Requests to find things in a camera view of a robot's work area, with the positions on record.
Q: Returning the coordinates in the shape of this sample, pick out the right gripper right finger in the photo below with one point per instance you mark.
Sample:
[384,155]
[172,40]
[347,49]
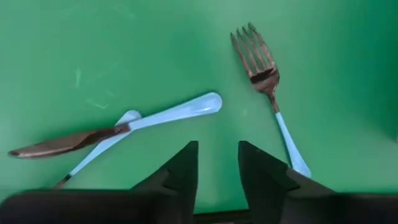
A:
[264,193]

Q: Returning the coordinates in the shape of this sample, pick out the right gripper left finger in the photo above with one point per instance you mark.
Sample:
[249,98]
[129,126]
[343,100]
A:
[174,193]

